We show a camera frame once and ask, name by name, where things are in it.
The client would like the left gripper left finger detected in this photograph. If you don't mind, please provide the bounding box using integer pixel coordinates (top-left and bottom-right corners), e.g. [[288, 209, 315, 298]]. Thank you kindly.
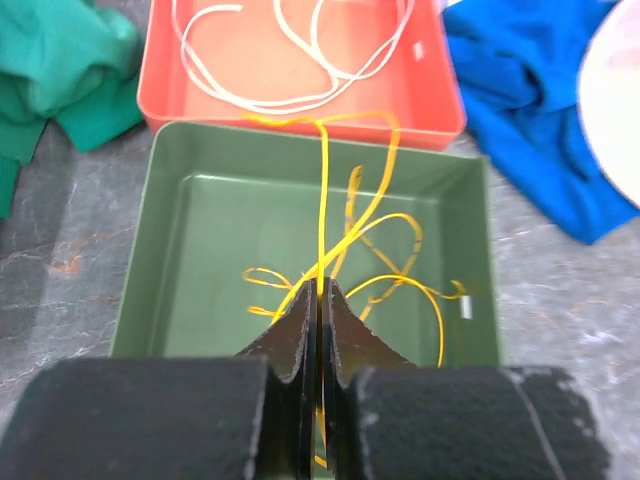
[[1, 282, 316, 479]]

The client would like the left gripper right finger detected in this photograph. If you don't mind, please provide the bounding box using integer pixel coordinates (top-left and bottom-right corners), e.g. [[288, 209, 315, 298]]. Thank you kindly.
[[322, 281, 611, 479]]

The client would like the yellow wire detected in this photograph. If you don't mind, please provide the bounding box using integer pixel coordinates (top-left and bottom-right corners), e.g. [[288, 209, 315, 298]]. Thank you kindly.
[[242, 110, 401, 321], [242, 164, 469, 369]]

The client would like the white wire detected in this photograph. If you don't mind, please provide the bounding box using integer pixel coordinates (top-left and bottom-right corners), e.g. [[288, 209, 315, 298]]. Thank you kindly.
[[172, 0, 416, 115]]

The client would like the green plastic tray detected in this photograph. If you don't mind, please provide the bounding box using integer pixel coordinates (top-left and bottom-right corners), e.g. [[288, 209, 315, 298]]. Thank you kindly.
[[111, 123, 500, 366]]

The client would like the orange plastic tray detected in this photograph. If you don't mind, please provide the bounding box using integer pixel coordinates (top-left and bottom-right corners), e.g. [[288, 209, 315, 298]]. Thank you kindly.
[[137, 1, 466, 150]]

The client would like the blue cloth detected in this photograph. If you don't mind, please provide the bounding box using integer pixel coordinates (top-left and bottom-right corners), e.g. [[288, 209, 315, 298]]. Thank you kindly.
[[442, 1, 639, 244]]

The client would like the green jacket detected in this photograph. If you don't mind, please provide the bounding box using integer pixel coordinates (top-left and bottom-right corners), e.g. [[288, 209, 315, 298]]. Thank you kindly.
[[1, 1, 144, 218]]

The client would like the peach bucket hat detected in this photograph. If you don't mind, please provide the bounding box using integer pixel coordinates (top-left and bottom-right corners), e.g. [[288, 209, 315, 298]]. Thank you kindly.
[[578, 0, 639, 205]]

